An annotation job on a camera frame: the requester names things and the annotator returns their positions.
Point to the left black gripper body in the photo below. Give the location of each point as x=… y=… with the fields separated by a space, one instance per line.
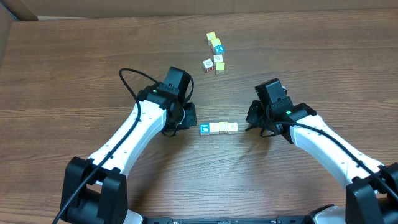
x=189 y=117

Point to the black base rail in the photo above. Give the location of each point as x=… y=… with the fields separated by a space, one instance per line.
x=217 y=220

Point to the blue X block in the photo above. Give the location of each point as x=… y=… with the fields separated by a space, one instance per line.
x=219 y=49

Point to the white block blue side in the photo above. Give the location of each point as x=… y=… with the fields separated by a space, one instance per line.
x=232 y=128

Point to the yellow block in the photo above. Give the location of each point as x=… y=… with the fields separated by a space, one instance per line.
x=210 y=36
x=215 y=42
x=220 y=68

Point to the yellow block lower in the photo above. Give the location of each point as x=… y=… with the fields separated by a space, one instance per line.
x=220 y=68

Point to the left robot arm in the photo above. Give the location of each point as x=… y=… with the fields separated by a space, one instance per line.
x=95 y=188

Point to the white block red side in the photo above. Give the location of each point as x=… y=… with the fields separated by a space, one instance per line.
x=208 y=65

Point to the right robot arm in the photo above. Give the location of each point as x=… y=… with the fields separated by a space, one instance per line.
x=370 y=186

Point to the red I block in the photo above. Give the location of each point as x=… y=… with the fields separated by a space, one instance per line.
x=214 y=128

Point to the yellow block far top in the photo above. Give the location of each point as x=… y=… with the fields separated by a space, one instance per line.
x=210 y=36

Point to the blue L block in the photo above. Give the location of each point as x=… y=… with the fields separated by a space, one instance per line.
x=204 y=129

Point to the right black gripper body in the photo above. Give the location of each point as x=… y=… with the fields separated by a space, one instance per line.
x=257 y=114

